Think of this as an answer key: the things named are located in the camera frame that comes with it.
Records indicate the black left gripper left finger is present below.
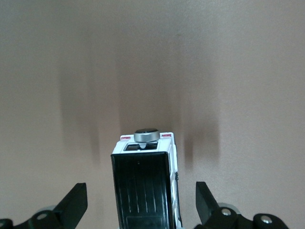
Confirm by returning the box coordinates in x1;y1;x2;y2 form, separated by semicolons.
0;182;88;229

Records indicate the white jeep toy black roof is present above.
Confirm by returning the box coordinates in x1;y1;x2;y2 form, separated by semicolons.
110;128;183;229

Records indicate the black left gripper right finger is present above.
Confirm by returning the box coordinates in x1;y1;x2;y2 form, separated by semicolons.
194;181;290;229

